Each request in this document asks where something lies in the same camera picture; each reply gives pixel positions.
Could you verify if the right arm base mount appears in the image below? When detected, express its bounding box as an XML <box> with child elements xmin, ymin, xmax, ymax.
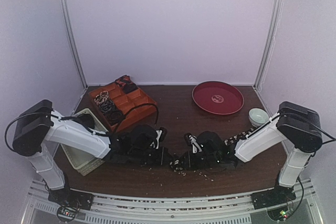
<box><xmin>251</xmin><ymin>184</ymin><xmax>297</xmax><ymax>222</ymax></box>

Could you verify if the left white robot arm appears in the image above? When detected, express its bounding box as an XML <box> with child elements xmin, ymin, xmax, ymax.
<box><xmin>5</xmin><ymin>100</ymin><xmax>173</xmax><ymax>205</ymax></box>

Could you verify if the orange compartment tray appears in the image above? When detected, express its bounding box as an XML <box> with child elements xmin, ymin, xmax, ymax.
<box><xmin>88</xmin><ymin>82</ymin><xmax>157</xmax><ymax>132</ymax></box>

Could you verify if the right aluminium frame post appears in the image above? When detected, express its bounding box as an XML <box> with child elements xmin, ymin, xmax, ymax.
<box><xmin>254</xmin><ymin>0</ymin><xmax>283</xmax><ymax>92</ymax></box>

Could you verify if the dark rolled tie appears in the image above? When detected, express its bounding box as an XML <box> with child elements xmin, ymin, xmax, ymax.
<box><xmin>105</xmin><ymin>109</ymin><xmax>124</xmax><ymax>125</ymax></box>

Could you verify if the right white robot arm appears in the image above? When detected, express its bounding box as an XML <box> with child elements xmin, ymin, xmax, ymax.
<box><xmin>180</xmin><ymin>101</ymin><xmax>322</xmax><ymax>204</ymax></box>

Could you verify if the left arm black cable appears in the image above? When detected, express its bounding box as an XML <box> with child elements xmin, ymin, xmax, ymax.
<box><xmin>5</xmin><ymin>102</ymin><xmax>160</xmax><ymax>154</ymax></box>

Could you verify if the black white floral tie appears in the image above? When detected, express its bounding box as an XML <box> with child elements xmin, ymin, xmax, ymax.
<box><xmin>170</xmin><ymin>126</ymin><xmax>257</xmax><ymax>172</ymax></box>

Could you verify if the beige patterned rolled tie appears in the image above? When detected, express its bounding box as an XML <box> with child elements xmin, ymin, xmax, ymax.
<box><xmin>94</xmin><ymin>90</ymin><xmax>110</xmax><ymax>105</ymax></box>

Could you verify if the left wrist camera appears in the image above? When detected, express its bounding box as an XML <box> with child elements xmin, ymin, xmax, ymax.
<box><xmin>150</xmin><ymin>127</ymin><xmax>167</xmax><ymax>150</ymax></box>

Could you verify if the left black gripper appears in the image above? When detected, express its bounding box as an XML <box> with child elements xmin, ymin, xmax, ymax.
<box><xmin>130</xmin><ymin>147</ymin><xmax>174</xmax><ymax>167</ymax></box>

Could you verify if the red round plate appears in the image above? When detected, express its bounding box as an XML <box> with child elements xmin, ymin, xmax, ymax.
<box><xmin>192</xmin><ymin>81</ymin><xmax>244</xmax><ymax>115</ymax></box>

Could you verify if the pale green perforated basket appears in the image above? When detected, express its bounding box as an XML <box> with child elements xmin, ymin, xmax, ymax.
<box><xmin>60</xmin><ymin>108</ymin><xmax>108</xmax><ymax>176</ymax></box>

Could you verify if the front aluminium rail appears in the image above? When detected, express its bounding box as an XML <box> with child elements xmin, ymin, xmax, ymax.
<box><xmin>21</xmin><ymin>182</ymin><xmax>323</xmax><ymax>223</ymax></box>

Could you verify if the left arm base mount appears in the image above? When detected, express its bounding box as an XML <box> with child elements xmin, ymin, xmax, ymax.
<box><xmin>45</xmin><ymin>178</ymin><xmax>94</xmax><ymax>223</ymax></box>

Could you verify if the small celadon bowl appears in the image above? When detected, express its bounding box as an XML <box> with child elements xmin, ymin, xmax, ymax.
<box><xmin>248</xmin><ymin>108</ymin><xmax>269</xmax><ymax>127</ymax></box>

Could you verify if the black tie in basket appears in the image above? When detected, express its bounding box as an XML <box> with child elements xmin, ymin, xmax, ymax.
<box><xmin>77</xmin><ymin>113</ymin><xmax>96</xmax><ymax>129</ymax></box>

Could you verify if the aluminium frame post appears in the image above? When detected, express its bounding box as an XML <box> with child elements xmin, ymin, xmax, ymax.
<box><xmin>60</xmin><ymin>0</ymin><xmax>88</xmax><ymax>89</ymax></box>
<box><xmin>254</xmin><ymin>0</ymin><xmax>283</xmax><ymax>92</ymax></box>

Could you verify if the black white rolled tie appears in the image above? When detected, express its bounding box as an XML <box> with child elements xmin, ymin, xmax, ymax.
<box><xmin>99</xmin><ymin>100</ymin><xmax>116</xmax><ymax>114</ymax></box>

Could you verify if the left aluminium frame post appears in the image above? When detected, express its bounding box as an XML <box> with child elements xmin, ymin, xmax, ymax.
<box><xmin>60</xmin><ymin>0</ymin><xmax>88</xmax><ymax>89</ymax></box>

